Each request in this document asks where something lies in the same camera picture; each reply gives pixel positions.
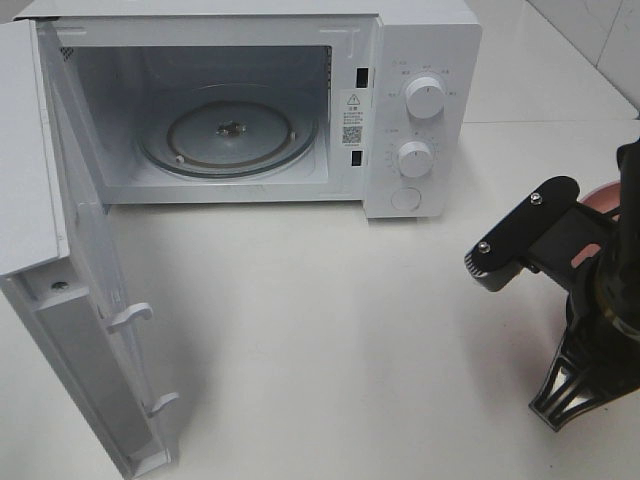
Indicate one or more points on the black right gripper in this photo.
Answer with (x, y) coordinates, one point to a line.
(553, 252)

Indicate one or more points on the pink round plate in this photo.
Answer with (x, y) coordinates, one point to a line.
(606, 200)

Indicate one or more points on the round door release button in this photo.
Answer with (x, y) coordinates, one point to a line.
(406, 199)

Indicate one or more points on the white microwave door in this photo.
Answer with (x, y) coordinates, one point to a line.
(59, 267)

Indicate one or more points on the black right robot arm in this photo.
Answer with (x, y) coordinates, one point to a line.
(597, 360)

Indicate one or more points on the lower white timer knob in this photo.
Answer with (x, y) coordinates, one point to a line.
(415, 159)

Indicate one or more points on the upper white power knob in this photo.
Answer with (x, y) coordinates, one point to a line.
(425, 96)

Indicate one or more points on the white microwave oven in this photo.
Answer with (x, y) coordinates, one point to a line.
(133, 51)

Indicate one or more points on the white warning label sticker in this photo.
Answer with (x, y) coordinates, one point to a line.
(354, 107)

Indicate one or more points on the glass microwave turntable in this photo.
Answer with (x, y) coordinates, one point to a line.
(229, 130)

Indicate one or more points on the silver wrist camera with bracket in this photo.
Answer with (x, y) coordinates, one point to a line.
(501, 253)

